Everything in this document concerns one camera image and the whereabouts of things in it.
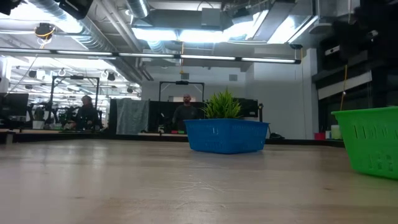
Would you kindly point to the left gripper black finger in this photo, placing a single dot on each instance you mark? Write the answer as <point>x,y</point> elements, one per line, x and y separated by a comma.
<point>77,7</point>

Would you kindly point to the black ceiling-hung device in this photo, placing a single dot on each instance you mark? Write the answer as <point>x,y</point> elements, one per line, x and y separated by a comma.
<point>44,30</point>

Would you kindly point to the white plastic container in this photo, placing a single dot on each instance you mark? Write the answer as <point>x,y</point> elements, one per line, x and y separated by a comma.
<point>335,132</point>

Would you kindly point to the black computer monitor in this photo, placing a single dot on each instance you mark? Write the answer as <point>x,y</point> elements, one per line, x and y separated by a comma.
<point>14,105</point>

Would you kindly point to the green plastic basket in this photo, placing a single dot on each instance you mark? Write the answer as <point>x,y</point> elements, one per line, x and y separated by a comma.
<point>373,143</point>

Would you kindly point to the person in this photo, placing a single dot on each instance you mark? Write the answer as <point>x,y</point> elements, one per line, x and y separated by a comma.
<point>86,115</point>
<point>185,114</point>

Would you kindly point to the red cup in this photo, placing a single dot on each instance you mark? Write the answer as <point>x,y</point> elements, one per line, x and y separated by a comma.
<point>319,136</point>

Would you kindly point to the grey hanging cloth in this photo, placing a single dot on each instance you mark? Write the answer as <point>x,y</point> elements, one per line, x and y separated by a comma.
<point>132,116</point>

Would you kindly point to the black partition screen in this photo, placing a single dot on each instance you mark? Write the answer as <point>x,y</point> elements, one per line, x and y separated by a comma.
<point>248,107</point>

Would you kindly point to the potted green artificial plant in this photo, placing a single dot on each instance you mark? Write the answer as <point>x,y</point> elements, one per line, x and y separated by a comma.
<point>221,107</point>

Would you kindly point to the blue plastic basket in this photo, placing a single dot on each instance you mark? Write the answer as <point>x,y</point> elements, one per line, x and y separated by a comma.
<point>227,137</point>

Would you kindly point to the black rig gantry frame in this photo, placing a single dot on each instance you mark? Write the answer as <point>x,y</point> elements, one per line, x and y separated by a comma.
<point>74,77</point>
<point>182,82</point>

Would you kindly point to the black aluminium table frame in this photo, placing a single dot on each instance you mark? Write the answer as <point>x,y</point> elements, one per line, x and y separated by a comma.
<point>93,137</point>

